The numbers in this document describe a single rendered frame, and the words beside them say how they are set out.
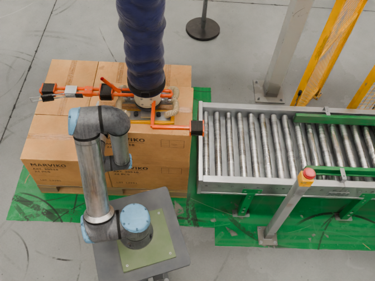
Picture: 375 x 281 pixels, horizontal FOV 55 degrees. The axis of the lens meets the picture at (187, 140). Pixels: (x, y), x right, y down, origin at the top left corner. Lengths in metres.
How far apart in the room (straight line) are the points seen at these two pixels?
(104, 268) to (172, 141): 0.84
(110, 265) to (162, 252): 0.29
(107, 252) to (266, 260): 1.32
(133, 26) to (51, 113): 1.38
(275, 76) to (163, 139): 1.62
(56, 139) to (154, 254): 1.20
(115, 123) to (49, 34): 3.02
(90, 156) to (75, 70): 1.67
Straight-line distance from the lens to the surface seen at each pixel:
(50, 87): 2.37
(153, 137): 2.27
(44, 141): 2.83
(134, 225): 1.86
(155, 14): 1.76
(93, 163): 1.66
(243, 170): 2.60
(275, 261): 2.99
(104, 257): 2.14
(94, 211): 1.83
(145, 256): 2.09
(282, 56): 3.41
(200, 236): 2.95
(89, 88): 2.32
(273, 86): 3.68
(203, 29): 4.38
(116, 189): 3.00
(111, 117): 1.56
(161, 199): 2.23
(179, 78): 3.08
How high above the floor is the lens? 2.78
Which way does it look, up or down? 56 degrees down
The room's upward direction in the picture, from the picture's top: 5 degrees clockwise
